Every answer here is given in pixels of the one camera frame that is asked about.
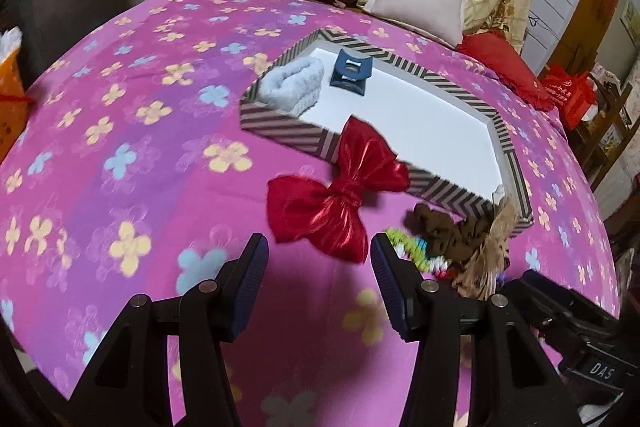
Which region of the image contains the shiny red hair bow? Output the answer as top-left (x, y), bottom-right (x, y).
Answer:
top-left (266, 116), bottom-right (412, 264)

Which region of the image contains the striped hexagonal tray box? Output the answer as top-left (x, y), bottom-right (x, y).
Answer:
top-left (239, 27), bottom-right (535, 235)

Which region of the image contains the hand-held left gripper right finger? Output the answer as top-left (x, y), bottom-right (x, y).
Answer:
top-left (370, 231), bottom-right (583, 427)

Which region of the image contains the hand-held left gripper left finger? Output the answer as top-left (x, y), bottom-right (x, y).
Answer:
top-left (67, 233), bottom-right (271, 427)

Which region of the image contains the brown scrunchie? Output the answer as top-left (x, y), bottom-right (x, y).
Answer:
top-left (404, 203), bottom-right (493, 275)

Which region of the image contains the red shopping bag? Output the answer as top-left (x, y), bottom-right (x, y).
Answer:
top-left (542, 63), bottom-right (598, 130)

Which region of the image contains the light blue fluffy scrunchie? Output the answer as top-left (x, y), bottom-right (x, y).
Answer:
top-left (257, 57), bottom-right (326, 116)

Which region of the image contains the leopard print bow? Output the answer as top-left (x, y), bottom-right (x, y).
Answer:
top-left (457, 194), bottom-right (521, 300)

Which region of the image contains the blue hair claw clip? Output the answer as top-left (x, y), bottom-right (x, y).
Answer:
top-left (329, 48), bottom-right (372, 95)

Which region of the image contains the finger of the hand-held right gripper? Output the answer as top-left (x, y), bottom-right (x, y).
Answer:
top-left (520, 271), bottom-right (621, 343)

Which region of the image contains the pink floral blanket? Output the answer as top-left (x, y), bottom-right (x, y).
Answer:
top-left (0, 0), bottom-right (621, 427)

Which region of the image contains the orange bag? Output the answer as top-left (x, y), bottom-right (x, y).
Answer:
top-left (0, 27), bottom-right (28, 162)

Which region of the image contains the red frilled pillow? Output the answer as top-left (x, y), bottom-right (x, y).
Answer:
top-left (457, 31), bottom-right (556, 112)

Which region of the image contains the wooden chair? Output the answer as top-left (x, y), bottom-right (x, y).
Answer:
top-left (570, 62), bottom-right (640, 188)

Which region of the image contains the green bead bracelet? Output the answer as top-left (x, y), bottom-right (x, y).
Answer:
top-left (385, 229), bottom-right (446, 275)

